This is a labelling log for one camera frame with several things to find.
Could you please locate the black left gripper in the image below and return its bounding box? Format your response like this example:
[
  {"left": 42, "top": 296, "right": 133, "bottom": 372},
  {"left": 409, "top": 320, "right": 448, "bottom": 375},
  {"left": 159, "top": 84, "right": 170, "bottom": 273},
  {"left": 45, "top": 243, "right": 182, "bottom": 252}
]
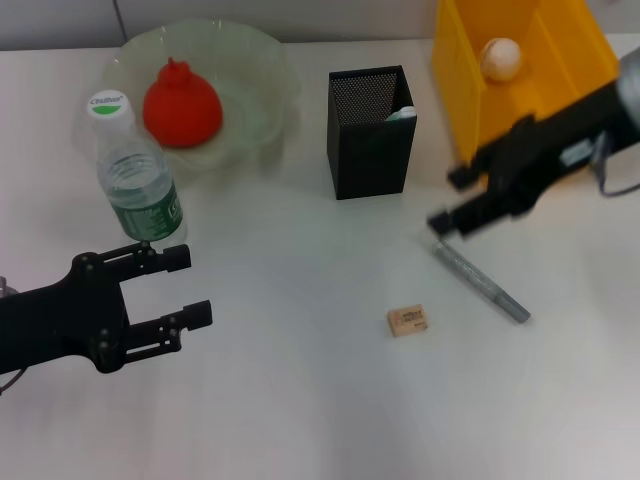
[{"left": 0, "top": 240, "right": 214, "bottom": 375}]

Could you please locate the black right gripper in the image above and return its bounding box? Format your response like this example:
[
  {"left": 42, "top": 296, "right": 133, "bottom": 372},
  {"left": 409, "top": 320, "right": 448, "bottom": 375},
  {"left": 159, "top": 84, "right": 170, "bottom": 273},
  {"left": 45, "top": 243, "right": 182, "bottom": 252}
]
[{"left": 426, "top": 82, "right": 630, "bottom": 241}]

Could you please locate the silver glitter pen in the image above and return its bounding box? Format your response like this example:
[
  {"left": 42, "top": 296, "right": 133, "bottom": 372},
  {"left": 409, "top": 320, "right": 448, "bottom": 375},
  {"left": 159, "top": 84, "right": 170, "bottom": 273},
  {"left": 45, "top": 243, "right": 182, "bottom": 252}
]
[{"left": 432, "top": 238, "right": 532, "bottom": 325}]

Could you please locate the clear water bottle green label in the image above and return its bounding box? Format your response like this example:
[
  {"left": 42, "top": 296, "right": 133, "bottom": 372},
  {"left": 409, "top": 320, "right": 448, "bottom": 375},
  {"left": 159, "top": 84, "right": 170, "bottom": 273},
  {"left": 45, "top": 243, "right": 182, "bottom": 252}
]
[{"left": 85, "top": 88, "right": 185, "bottom": 244}]

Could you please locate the mint green utility knife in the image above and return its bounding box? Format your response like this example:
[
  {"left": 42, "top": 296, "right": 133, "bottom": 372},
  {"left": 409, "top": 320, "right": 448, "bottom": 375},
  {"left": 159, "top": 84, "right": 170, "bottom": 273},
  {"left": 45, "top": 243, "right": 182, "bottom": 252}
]
[{"left": 384, "top": 104, "right": 417, "bottom": 124}]

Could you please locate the tan rectangular eraser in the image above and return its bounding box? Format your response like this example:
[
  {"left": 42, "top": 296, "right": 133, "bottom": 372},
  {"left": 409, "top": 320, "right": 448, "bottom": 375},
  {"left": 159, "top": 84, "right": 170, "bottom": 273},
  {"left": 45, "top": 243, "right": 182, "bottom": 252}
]
[{"left": 387, "top": 305, "right": 431, "bottom": 339}]

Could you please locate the white egg-shaped ball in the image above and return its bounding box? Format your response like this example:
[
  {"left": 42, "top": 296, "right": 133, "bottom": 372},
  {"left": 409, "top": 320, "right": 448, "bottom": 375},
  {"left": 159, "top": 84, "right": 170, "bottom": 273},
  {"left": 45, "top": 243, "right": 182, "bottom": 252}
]
[{"left": 480, "top": 37, "right": 523, "bottom": 81}]

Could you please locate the black mesh pen holder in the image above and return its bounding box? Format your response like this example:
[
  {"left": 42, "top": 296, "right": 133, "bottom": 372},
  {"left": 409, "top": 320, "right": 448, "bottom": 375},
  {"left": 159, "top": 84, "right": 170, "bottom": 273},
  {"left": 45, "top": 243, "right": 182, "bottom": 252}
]
[{"left": 325, "top": 64, "right": 419, "bottom": 201}]

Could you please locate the red round toy fruit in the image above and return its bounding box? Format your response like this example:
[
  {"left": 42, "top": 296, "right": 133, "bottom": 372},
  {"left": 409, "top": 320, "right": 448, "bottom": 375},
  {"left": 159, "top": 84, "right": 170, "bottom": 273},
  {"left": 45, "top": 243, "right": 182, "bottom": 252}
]
[{"left": 142, "top": 56, "right": 225, "bottom": 149}]

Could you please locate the translucent green glass fruit plate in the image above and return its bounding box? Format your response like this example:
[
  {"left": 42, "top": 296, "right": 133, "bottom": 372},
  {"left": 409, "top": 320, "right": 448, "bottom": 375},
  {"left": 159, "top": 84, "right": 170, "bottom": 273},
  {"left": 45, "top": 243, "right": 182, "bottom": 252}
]
[{"left": 74, "top": 18, "right": 301, "bottom": 174}]

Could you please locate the yellow plastic storage bin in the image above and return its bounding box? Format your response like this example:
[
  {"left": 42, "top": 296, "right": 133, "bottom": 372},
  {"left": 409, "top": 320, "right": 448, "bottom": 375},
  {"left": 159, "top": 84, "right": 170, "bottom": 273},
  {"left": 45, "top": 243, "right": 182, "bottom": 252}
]
[{"left": 430, "top": 0, "right": 621, "bottom": 169}]

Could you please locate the white partition panel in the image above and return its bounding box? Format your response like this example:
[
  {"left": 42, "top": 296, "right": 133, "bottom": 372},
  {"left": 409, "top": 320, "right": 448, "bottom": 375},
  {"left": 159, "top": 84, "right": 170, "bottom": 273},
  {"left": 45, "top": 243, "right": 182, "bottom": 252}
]
[{"left": 119, "top": 0, "right": 437, "bottom": 44}]

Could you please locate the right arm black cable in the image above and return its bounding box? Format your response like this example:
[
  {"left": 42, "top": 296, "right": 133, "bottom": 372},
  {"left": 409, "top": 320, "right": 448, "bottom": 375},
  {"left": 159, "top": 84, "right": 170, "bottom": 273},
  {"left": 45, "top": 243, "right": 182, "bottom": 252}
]
[{"left": 592, "top": 130, "right": 640, "bottom": 197}]

